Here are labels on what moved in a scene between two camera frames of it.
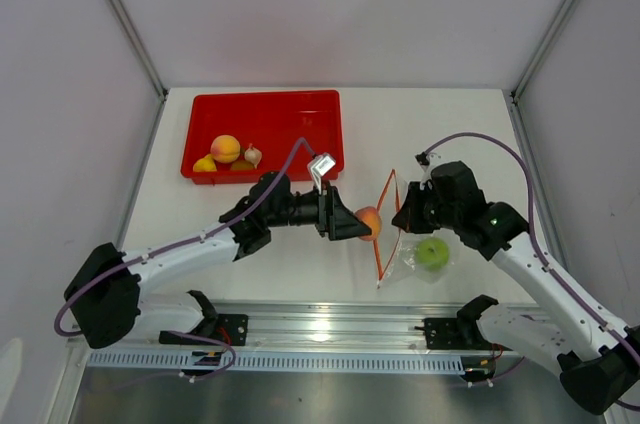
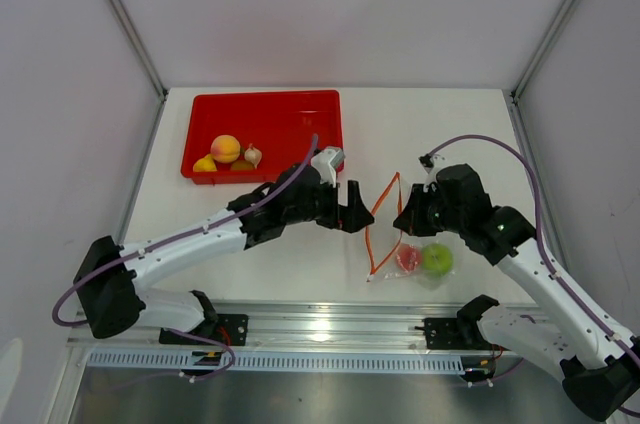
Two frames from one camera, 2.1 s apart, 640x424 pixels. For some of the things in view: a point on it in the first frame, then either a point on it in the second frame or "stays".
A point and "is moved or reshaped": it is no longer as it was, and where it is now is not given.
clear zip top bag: (408, 255) is moved or reshaped
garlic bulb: (253, 155) stays
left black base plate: (230, 326) stays
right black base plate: (454, 334) stays
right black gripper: (408, 217) stays
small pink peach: (370, 215) to (408, 257)
